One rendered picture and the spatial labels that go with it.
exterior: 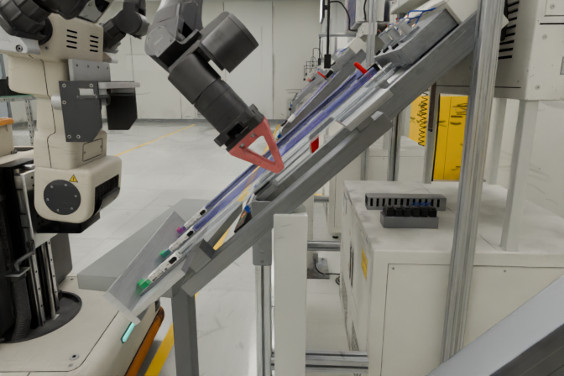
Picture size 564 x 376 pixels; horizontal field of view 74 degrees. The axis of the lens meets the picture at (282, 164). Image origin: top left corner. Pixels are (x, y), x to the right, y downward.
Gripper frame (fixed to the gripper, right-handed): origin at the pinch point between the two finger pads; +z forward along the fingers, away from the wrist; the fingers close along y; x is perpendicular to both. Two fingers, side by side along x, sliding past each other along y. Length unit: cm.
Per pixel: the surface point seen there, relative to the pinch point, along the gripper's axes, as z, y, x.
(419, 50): 9, 38, -38
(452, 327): 67, 30, 0
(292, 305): 22.6, 7.7, 17.0
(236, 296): 54, 114, 78
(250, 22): -158, 924, -56
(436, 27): 7, 38, -44
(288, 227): 10.7, 7.7, 7.3
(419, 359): 72, 34, 14
